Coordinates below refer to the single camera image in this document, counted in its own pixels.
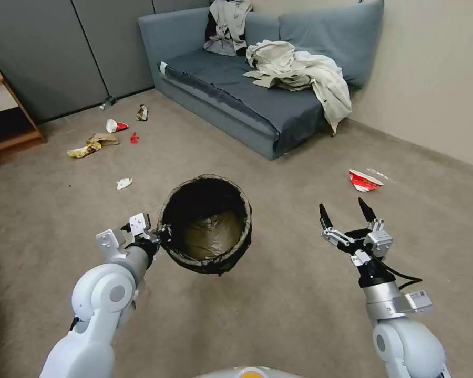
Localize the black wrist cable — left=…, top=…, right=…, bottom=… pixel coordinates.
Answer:
left=372, top=255, right=424, bottom=291

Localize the yellow snack bag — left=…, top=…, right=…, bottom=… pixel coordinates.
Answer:
left=67, top=142, right=102, bottom=159

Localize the brown paper bag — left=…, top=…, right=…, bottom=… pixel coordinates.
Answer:
left=86, top=133, right=120, bottom=147

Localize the red white paper cup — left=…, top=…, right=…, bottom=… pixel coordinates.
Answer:
left=105, top=118, right=130, bottom=134

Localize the blue-grey sofa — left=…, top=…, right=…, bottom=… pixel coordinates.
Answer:
left=137, top=0, right=385, bottom=161

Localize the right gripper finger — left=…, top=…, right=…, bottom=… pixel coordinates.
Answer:
left=357, top=197, right=384, bottom=235
left=318, top=203, right=352, bottom=246

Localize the grey partition screen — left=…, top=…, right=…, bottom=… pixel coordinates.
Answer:
left=0, top=0, right=212, bottom=125

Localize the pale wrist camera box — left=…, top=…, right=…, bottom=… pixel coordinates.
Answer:
left=129, top=213, right=151, bottom=238
left=363, top=226, right=393, bottom=258

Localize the white and black jacket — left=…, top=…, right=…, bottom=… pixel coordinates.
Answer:
left=203, top=0, right=254, bottom=57

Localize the round trash can black liner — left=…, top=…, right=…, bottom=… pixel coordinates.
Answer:
left=157, top=175, right=254, bottom=277

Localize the red white paper bowl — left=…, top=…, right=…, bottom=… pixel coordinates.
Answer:
left=348, top=169, right=385, bottom=193

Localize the white robot front shell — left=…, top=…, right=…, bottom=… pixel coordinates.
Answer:
left=197, top=366, right=297, bottom=378

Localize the beige crumpled garment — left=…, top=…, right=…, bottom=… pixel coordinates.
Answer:
left=242, top=39, right=353, bottom=137

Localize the wooden shelf unit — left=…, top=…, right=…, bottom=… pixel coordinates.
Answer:
left=0, top=65, right=48, bottom=158

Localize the blue-grey sofa cushion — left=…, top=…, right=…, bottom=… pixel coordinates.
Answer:
left=278, top=0, right=385, bottom=90

